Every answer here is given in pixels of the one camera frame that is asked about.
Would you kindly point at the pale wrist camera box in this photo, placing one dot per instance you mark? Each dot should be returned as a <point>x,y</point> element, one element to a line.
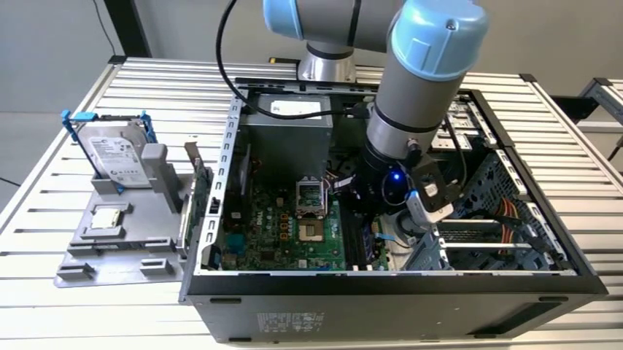
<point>433,208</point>

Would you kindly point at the green motherboard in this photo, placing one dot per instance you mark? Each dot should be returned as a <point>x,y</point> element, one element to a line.
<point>273,237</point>

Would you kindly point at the hard disk in blue carrier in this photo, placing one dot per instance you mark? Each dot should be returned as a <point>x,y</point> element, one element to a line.
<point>113,153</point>

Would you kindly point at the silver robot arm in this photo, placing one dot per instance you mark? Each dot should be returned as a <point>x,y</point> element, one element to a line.
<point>418,91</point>

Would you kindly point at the low metal disk bay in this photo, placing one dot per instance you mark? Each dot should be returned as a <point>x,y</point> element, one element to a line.
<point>470,233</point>

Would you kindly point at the CPU socket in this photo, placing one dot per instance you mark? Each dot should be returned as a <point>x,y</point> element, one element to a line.
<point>312,231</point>

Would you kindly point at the black grey PC case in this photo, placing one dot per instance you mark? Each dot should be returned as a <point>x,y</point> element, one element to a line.
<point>341,310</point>

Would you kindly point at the aluminium side table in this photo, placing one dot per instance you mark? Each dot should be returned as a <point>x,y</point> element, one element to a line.
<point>604,95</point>

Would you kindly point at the blue card retention latch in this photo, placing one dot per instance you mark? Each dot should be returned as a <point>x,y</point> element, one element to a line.
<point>235,243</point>

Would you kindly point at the tall metal disk bay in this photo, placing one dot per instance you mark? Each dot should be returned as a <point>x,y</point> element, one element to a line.
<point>462,124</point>

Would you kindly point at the grey power supply unit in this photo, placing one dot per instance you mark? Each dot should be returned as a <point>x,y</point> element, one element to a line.
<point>288,146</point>

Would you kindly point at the silver CPU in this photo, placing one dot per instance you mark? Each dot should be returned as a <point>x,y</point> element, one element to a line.
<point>106,218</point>

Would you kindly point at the black metal post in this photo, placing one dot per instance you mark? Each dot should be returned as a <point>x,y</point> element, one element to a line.
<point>134,29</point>

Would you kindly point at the black RAM slot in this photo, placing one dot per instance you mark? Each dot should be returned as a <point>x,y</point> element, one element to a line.
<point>360,257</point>
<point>349,248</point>
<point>354,249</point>

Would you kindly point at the small yellow plug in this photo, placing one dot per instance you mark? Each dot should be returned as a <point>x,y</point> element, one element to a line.
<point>277,60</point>

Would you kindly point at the graphics card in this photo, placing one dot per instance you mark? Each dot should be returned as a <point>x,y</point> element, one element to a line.
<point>202,204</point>

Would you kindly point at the grey parts rack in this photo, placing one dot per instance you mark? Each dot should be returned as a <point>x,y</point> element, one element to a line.
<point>146,226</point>

